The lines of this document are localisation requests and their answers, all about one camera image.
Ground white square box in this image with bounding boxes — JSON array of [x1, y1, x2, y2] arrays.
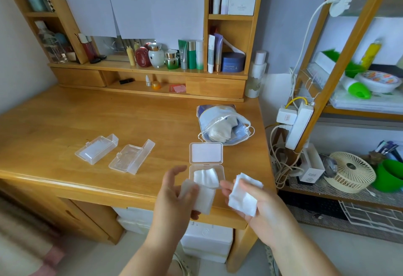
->
[[228, 0, 258, 16]]

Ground person's right forearm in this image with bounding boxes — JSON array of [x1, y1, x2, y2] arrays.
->
[[264, 225, 345, 276]]

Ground mirror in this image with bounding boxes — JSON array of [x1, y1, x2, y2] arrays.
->
[[94, 36, 157, 62]]

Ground wooden desk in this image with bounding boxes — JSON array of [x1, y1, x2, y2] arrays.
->
[[0, 85, 278, 274]]

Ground clear zip bag of pads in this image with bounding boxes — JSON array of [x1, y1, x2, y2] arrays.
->
[[196, 104, 255, 146]]

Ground white power strip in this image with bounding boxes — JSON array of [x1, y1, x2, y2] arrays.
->
[[285, 102, 315, 151]]

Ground white foam box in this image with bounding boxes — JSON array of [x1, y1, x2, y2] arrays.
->
[[180, 220, 234, 264], [111, 206, 155, 236]]

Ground dark blue cream jar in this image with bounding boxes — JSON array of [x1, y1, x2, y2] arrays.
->
[[221, 52, 246, 73]]

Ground wooden storage rack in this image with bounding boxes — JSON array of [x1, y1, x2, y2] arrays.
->
[[284, 0, 403, 211]]

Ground large white lotion bottle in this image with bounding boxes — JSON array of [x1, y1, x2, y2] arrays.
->
[[245, 50, 268, 99]]

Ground open clear box pink lid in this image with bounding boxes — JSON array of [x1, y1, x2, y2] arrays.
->
[[188, 142, 226, 189]]

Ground beige desk fan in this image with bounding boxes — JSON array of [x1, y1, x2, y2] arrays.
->
[[327, 151, 377, 194]]

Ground white wall plug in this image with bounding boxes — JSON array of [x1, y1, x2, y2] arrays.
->
[[329, 0, 356, 18]]

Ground bunch of pens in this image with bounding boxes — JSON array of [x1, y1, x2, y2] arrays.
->
[[374, 140, 403, 163]]

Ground single white cotton pad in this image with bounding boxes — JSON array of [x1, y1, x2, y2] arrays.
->
[[179, 178, 216, 216]]

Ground purple cosmetic tube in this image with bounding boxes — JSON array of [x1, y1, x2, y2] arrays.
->
[[214, 33, 224, 73]]

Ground white green gradient bottle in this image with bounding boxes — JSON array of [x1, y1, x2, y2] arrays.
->
[[195, 40, 204, 71]]

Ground green bottle gold cap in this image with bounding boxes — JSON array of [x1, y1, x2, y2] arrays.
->
[[188, 40, 197, 70]]

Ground green plastic pot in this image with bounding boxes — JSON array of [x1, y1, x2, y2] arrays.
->
[[371, 159, 403, 193]]

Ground green cosmetic tube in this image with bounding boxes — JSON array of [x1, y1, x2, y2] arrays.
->
[[178, 39, 189, 70]]

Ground person's left forearm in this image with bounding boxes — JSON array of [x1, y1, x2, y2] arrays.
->
[[119, 235, 181, 276]]

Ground person's right hand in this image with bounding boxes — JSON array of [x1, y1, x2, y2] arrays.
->
[[219, 179, 295, 251]]

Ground white bottle green cap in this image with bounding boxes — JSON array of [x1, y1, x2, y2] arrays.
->
[[341, 76, 372, 100]]

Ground wooden desk hutch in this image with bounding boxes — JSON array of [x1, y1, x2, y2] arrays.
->
[[0, 0, 267, 103]]

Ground small clear plastic box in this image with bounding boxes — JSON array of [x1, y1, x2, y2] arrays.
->
[[109, 139, 156, 176], [75, 134, 119, 165]]

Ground bundle of white cables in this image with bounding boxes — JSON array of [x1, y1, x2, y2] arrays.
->
[[270, 124, 303, 189]]

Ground bunch of white cotton pads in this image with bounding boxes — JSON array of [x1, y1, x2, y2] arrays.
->
[[228, 173, 264, 217]]

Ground yellow small bottle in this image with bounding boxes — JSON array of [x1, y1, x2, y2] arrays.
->
[[126, 46, 137, 67]]

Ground clear glass bottle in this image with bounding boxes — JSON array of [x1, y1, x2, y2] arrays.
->
[[35, 21, 68, 64]]

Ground person's left hand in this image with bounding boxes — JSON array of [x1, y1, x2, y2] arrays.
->
[[150, 165, 202, 245]]

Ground crumpled white cotton pad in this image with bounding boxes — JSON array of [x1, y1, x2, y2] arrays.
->
[[193, 168, 220, 188]]

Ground green jar gold lid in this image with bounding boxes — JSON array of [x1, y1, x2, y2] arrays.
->
[[164, 49, 180, 70]]

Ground white cosmetic tube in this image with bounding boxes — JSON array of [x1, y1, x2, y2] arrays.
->
[[207, 34, 216, 74]]

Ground yellow cable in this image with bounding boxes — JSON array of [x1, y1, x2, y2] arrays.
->
[[285, 96, 309, 110]]

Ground white plug adapter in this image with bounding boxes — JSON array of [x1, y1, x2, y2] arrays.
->
[[276, 108, 298, 125]]

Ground white jar silver cap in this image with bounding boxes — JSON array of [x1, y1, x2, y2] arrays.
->
[[148, 43, 165, 68]]

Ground small white device box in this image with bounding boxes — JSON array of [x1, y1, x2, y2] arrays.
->
[[298, 143, 326, 186]]

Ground white paper sheet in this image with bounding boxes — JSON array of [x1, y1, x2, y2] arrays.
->
[[149, 0, 205, 42], [105, 0, 158, 40], [54, 0, 118, 38]]

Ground stack of clear plastic folders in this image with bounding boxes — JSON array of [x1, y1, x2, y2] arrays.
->
[[329, 90, 403, 115]]

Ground printed paper bowl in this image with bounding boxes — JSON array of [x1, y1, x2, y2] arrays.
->
[[355, 70, 403, 93]]

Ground green brush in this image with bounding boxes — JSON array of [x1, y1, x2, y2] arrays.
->
[[321, 49, 366, 79]]

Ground white power cable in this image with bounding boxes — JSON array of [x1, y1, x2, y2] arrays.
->
[[289, 0, 342, 105]]

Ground dark red bottle white cap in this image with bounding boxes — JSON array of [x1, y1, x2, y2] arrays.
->
[[78, 33, 101, 64]]

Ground red egg-shaped jar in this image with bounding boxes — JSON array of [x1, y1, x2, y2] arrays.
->
[[135, 46, 152, 68]]

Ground white wire rack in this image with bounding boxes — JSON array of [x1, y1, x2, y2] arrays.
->
[[338, 200, 403, 234]]

